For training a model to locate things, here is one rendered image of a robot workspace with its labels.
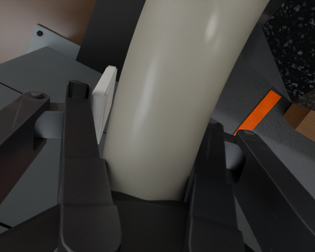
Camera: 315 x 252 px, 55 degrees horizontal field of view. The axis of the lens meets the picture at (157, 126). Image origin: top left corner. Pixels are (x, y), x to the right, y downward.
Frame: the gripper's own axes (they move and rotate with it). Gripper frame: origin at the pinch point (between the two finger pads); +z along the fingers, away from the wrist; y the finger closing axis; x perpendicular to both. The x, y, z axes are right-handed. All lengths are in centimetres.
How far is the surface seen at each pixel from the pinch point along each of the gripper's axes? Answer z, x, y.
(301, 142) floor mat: 78, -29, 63
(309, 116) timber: 67, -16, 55
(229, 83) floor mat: 81, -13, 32
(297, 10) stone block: 22.1, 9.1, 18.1
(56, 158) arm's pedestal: 29.0, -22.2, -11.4
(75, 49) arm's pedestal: 85, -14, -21
